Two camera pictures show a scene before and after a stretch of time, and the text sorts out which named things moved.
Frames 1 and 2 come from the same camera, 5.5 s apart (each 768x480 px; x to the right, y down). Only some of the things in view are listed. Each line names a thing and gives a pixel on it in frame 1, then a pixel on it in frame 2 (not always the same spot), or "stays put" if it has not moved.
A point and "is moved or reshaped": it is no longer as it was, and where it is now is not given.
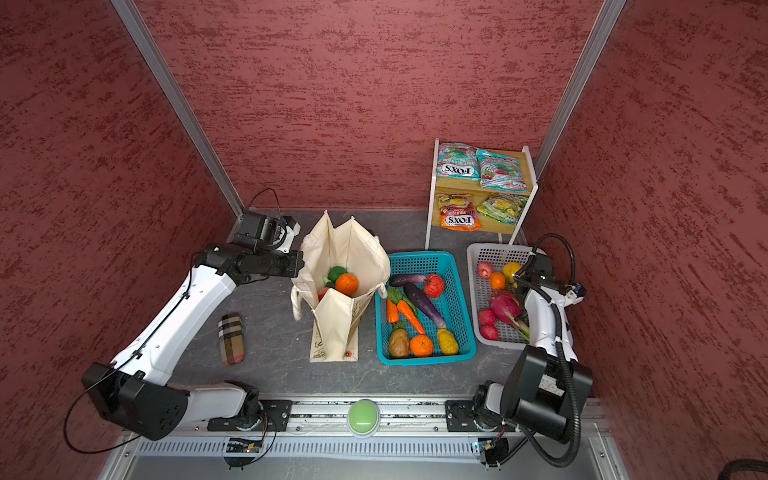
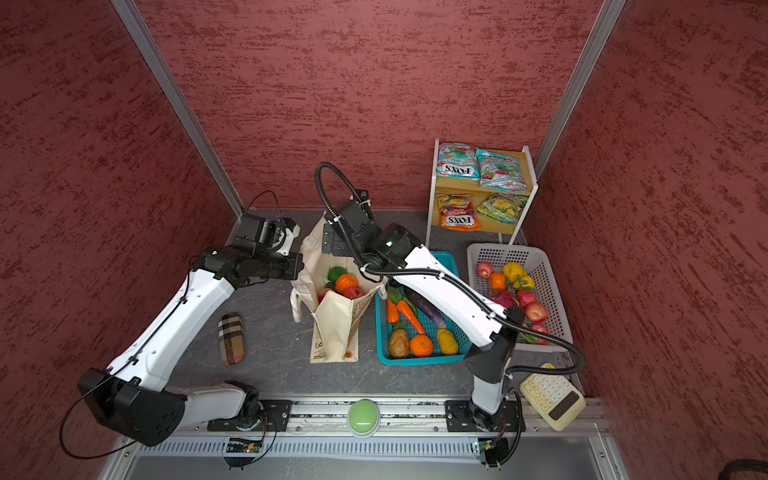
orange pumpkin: [347, 284] stays put
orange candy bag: [457, 212] stays put
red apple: [490, 332] is moved or reshaped
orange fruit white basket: [497, 281] stays put
